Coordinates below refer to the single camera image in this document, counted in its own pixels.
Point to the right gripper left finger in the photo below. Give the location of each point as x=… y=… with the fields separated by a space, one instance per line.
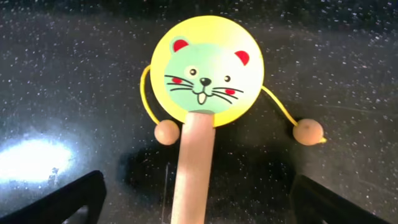
x=62 y=202

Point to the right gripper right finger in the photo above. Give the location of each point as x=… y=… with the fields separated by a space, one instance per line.
x=317 y=205

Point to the yellow rattle drum toy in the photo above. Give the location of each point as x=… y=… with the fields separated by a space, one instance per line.
x=192 y=155

